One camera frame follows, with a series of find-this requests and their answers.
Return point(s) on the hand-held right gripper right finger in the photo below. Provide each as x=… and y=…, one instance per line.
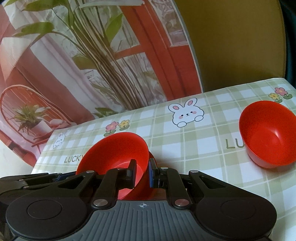
x=151, y=173

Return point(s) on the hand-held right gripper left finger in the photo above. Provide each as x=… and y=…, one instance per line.
x=132, y=173

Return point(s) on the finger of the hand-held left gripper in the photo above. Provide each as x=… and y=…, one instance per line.
x=62, y=176

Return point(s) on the green checked bunny tablecloth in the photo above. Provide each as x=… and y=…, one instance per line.
x=203, y=143

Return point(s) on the brown wooden panel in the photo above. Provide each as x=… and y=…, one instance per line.
x=238, y=41

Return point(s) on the teal curtain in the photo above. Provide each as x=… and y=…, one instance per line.
x=291, y=41

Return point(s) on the printed room scene wall tapestry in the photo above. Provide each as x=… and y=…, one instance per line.
x=92, y=58

